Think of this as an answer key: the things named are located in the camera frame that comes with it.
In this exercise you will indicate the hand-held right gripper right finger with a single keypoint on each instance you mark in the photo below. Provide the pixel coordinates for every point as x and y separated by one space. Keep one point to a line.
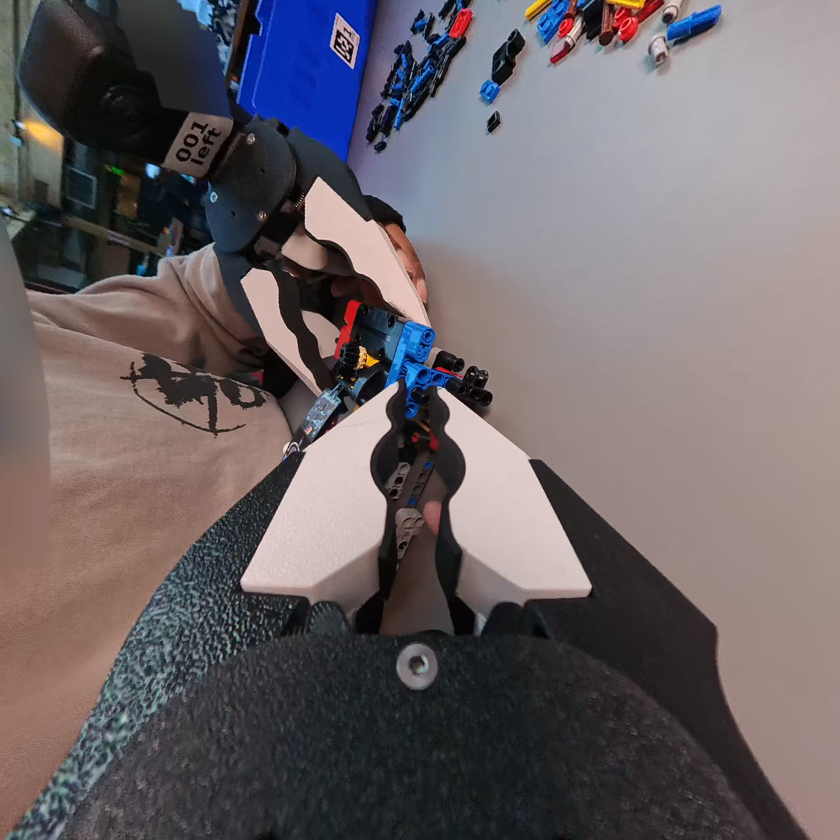
512 525

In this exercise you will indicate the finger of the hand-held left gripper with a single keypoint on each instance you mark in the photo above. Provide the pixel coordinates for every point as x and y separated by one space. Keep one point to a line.
354 243
275 315

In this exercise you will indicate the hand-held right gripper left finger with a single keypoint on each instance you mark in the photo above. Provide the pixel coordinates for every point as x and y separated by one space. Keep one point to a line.
315 518

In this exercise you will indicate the lego car model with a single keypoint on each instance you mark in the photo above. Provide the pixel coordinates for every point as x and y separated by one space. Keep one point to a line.
387 334

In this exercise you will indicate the pile of mixed lego pieces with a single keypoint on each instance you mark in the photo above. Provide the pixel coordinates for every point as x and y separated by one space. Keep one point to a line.
689 19

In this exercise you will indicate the person's left hand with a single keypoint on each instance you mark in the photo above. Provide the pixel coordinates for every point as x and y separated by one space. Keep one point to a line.
410 269

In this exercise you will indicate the person's right hand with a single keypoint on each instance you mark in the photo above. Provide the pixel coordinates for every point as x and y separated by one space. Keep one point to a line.
432 518

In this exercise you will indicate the pile of black blue pins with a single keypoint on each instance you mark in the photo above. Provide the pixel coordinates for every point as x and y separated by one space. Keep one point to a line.
413 72

